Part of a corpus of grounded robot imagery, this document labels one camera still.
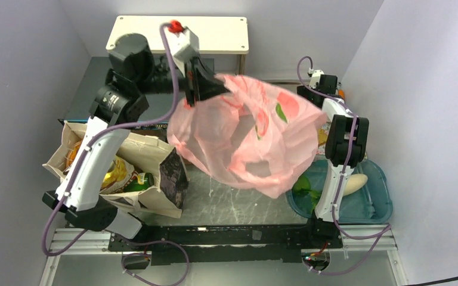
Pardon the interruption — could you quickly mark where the white two-tier shelf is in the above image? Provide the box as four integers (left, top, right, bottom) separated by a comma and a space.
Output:
106, 15, 249, 74

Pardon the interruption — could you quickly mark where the green pepper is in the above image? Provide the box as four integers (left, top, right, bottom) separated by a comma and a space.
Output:
292, 175, 311, 195

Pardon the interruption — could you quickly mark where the beige canvas tote bag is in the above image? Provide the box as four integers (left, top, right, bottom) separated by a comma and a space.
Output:
42, 120, 190, 219

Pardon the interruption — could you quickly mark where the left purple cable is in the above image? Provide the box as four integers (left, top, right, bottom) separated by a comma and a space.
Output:
41, 21, 190, 286

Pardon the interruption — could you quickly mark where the orange snack packet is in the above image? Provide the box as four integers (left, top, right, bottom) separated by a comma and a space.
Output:
64, 141, 82, 172

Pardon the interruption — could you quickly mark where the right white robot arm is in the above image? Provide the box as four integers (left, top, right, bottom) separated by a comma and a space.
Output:
304, 70, 369, 247

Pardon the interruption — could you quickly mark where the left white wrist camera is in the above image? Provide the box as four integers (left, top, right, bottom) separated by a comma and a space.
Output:
168, 20, 200, 64

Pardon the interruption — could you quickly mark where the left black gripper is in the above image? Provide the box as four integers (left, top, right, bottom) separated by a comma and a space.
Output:
135, 49, 233, 106

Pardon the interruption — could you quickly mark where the floral cloth mat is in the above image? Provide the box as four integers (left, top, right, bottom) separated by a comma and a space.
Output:
318, 122, 331, 137

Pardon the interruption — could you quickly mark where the white radish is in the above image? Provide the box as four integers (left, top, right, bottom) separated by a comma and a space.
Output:
343, 174, 368, 196

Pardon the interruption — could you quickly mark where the pink plastic grocery bag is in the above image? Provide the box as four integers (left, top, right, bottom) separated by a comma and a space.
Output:
167, 74, 327, 198

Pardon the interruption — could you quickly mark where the brown bread slice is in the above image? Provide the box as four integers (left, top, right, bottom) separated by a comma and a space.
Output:
318, 135, 328, 147

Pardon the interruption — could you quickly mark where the dark blue network switch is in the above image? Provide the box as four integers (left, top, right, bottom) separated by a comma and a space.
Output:
58, 56, 216, 132

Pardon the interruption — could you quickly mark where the yellow snack packet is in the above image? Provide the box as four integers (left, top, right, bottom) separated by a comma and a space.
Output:
100, 156, 136, 194

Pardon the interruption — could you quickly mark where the teal plastic tray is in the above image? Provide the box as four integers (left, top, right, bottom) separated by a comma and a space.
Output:
286, 157, 393, 224

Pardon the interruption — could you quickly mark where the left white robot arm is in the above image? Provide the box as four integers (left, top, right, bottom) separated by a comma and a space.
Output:
42, 29, 226, 250

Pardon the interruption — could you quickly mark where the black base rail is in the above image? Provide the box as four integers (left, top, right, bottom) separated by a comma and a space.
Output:
108, 223, 343, 266

